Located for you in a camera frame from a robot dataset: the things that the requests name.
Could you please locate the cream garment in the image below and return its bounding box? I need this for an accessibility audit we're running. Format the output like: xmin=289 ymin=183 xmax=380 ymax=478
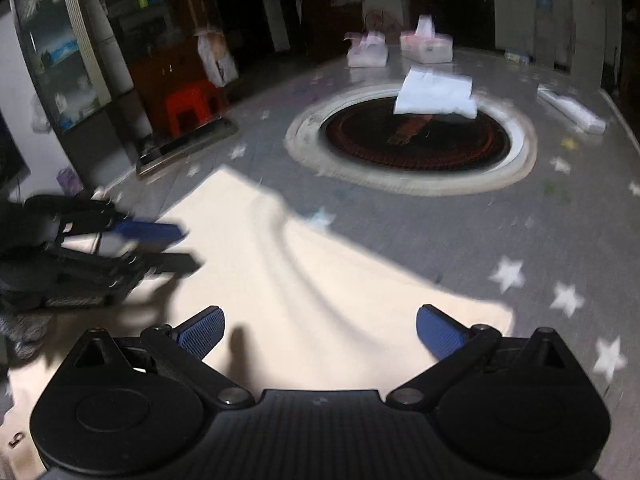
xmin=1 ymin=169 xmax=512 ymax=479

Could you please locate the red plastic stool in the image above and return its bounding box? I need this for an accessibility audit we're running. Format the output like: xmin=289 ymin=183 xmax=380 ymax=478
xmin=165 ymin=79 xmax=228 ymax=139

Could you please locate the white paper bag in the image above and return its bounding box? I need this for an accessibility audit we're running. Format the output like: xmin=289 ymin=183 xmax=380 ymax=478
xmin=195 ymin=27 xmax=239 ymax=88

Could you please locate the round black induction cooktop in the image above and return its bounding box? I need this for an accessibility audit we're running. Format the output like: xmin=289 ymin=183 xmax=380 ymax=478
xmin=284 ymin=84 xmax=537 ymax=196

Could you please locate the loose white tissue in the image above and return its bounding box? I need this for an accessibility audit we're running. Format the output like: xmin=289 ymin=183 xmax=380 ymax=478
xmin=394 ymin=68 xmax=477 ymax=119

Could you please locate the white remote control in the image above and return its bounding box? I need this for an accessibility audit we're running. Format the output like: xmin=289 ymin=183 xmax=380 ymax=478
xmin=537 ymin=84 xmax=608 ymax=136

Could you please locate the small flat packet on table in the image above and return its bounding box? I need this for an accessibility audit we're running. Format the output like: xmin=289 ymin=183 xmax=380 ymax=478
xmin=504 ymin=51 xmax=529 ymax=65

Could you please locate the pink tissue box with tissue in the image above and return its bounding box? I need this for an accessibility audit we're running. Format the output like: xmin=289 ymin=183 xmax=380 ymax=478
xmin=400 ymin=14 xmax=454 ymax=64

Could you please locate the water dispenser with blue bottle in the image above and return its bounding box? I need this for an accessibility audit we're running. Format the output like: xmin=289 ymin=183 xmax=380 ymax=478
xmin=534 ymin=0 xmax=556 ymax=67

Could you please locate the strawberry print pet bed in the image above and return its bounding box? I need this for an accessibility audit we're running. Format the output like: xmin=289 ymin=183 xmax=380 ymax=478
xmin=363 ymin=9 xmax=402 ymax=37

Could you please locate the white refrigerator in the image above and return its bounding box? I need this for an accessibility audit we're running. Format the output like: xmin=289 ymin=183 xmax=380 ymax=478
xmin=570 ymin=0 xmax=606 ymax=86

